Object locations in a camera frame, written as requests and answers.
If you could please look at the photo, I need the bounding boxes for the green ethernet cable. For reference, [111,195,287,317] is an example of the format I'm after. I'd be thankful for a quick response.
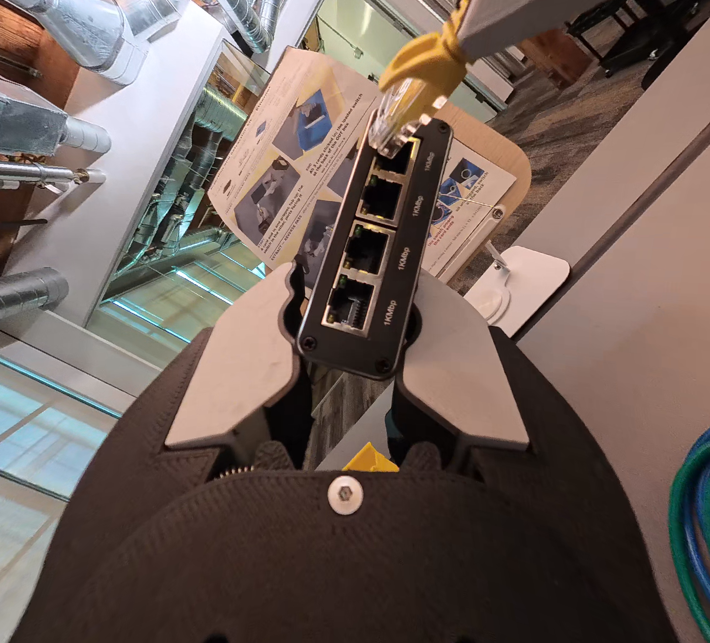
[668,451,710,643]

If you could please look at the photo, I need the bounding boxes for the yellow plastic bin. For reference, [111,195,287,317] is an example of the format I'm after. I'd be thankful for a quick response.
[343,442,400,473]

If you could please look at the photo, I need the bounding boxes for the black ethernet switch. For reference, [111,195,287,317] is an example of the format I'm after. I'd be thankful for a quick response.
[297,118,453,382]

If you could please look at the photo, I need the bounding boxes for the blue ethernet cable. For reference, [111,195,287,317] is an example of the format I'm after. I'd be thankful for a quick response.
[679,427,710,622]

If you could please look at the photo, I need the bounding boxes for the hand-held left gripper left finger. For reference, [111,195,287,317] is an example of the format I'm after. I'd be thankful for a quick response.
[165,261,308,462]

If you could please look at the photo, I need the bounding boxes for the instruction board on white stand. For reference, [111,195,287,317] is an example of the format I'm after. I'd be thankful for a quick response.
[208,46,572,339]

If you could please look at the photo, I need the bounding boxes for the black office chair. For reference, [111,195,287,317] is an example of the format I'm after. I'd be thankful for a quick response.
[566,0,710,91]

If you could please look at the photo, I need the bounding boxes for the silver ceiling ducts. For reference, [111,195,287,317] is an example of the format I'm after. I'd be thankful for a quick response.
[0,0,295,311]

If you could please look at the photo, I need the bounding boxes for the yellow ethernet cable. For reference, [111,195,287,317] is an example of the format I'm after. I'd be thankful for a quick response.
[371,0,479,158]

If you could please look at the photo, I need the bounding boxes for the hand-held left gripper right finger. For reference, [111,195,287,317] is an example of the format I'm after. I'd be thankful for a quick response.
[395,274,531,459]

